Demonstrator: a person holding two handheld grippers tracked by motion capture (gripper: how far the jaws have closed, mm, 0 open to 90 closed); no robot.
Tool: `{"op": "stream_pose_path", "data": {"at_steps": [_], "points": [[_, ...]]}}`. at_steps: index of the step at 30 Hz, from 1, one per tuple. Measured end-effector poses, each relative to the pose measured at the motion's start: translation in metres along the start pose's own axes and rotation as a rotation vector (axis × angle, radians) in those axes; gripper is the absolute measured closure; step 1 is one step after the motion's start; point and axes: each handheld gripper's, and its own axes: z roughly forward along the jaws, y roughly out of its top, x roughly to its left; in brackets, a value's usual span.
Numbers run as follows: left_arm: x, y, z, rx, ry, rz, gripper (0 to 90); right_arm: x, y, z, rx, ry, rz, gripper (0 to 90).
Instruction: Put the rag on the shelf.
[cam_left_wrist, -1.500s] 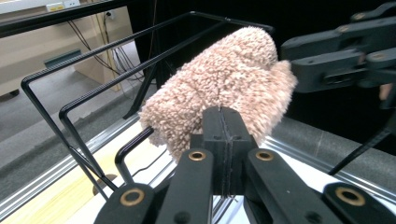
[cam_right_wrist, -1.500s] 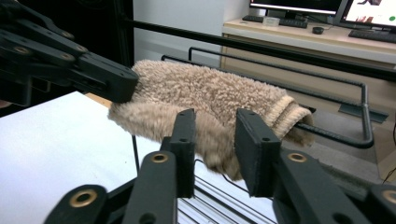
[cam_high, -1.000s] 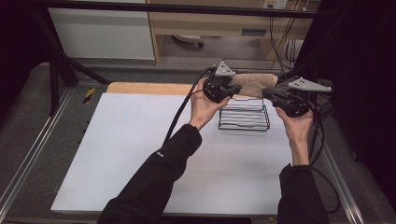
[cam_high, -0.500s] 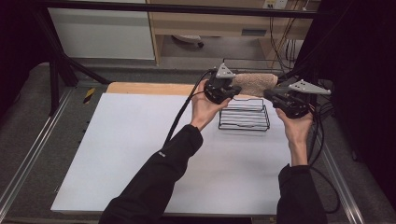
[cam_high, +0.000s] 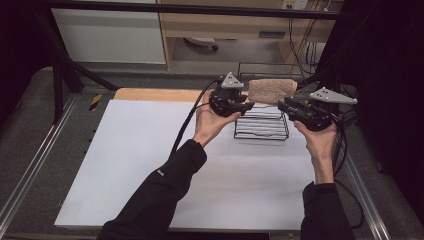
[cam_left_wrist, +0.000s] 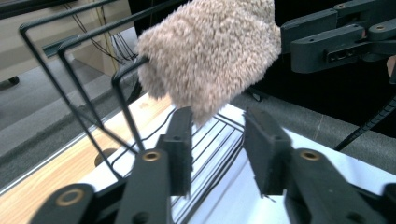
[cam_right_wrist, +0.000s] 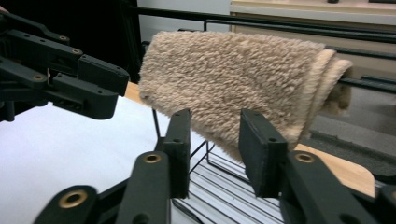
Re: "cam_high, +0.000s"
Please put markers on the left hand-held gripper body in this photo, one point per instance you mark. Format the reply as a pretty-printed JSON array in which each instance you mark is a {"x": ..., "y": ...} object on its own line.
[{"x": 225, "y": 100}]

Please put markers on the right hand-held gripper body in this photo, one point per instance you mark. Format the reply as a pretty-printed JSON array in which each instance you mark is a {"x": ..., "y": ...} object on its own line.
[{"x": 316, "y": 115}]

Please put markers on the beige towel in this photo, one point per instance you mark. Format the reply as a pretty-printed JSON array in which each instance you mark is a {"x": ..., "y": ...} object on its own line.
[{"x": 271, "y": 90}]

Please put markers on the person's right hand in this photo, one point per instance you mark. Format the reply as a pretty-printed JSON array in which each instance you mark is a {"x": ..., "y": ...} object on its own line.
[{"x": 318, "y": 141}]

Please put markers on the person's left hand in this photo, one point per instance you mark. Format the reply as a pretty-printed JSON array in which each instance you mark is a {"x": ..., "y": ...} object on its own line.
[{"x": 210, "y": 125}]

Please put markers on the office chair base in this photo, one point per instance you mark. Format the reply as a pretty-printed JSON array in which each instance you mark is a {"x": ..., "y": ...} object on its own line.
[{"x": 201, "y": 41}]

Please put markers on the wooden table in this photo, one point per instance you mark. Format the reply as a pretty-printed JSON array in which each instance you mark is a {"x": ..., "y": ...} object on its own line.
[{"x": 156, "y": 95}]

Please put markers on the light wooden desk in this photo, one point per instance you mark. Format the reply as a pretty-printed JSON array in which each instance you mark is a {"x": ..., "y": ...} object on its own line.
[{"x": 226, "y": 28}]

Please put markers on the white power outlet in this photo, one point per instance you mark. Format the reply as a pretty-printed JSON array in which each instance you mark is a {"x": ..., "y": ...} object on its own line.
[{"x": 295, "y": 4}]

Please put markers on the white foam mat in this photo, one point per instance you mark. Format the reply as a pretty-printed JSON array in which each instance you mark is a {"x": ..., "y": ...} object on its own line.
[{"x": 126, "y": 160}]

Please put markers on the yellow black striped tape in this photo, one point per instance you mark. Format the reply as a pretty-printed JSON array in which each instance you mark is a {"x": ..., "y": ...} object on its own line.
[{"x": 95, "y": 102}]

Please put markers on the white cabinet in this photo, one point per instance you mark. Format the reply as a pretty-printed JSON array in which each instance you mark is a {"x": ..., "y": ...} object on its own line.
[{"x": 106, "y": 36}]

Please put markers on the black metal frame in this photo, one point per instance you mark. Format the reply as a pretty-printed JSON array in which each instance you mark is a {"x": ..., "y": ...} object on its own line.
[{"x": 200, "y": 8}]

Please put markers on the aluminium rail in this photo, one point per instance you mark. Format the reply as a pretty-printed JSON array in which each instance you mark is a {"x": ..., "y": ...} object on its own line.
[
  {"x": 366, "y": 200},
  {"x": 33, "y": 163}
]

